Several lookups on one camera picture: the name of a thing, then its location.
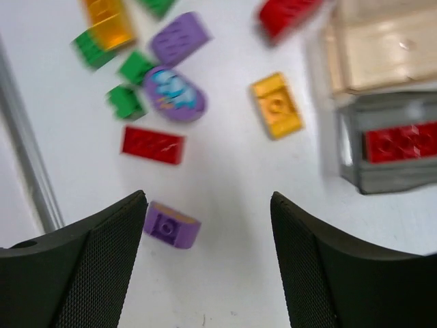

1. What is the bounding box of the aluminium frame rail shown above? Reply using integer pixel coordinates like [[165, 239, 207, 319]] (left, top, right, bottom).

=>
[[1, 45, 65, 233]]

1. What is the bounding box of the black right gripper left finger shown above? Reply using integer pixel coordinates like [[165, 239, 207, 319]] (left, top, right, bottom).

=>
[[1, 190, 147, 327]]

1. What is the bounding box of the small purple lego brick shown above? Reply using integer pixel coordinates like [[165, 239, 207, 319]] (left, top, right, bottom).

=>
[[143, 201, 201, 249]]

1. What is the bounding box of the red rounded lego brick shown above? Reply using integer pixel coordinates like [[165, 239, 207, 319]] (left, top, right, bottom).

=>
[[363, 122, 436, 163]]

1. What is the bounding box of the red long lego brick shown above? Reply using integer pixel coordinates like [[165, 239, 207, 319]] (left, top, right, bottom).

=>
[[121, 125, 185, 165]]

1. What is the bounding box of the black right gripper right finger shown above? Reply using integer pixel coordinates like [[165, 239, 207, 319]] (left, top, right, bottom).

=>
[[270, 192, 436, 327]]

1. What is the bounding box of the smoky grey plastic container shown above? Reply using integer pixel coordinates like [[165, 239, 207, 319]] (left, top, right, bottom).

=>
[[337, 91, 436, 195]]

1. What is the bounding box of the purple paw print lego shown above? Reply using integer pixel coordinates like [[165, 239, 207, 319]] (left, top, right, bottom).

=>
[[143, 65, 207, 122]]

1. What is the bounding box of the small green lego cube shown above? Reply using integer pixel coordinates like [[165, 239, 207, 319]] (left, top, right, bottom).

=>
[[118, 51, 156, 85], [107, 85, 148, 121]]

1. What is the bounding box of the green lego brick by orange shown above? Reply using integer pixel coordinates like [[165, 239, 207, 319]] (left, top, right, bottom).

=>
[[71, 29, 118, 70]]

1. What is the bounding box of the yellow lego brick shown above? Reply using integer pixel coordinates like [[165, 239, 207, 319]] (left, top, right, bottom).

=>
[[250, 72, 304, 140]]

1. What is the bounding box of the amber transparent plastic container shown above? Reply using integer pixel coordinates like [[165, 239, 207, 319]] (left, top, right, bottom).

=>
[[306, 1, 436, 102]]

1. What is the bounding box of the green lego plate flat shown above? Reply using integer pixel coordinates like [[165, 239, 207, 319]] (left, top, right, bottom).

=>
[[139, 0, 175, 18]]

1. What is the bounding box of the orange transparent lego brick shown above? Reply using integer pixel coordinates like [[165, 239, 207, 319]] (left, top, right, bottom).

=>
[[81, 0, 136, 51]]

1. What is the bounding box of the purple lego brick with studs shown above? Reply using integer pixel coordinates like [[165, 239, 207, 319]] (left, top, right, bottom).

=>
[[150, 12, 211, 66]]

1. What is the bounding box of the red curved lego brick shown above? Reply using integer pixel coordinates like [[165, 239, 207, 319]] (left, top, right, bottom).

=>
[[257, 0, 326, 44]]

